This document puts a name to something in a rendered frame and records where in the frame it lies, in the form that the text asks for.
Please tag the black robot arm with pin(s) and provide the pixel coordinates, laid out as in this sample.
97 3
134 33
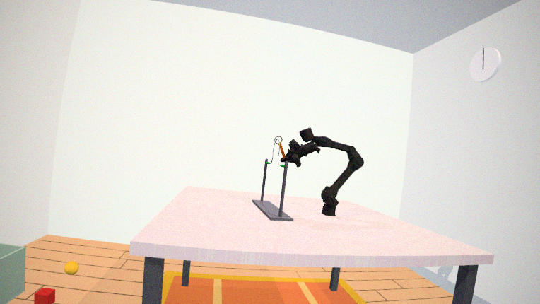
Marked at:
329 193

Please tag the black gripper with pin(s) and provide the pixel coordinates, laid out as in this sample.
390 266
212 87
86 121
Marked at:
293 157

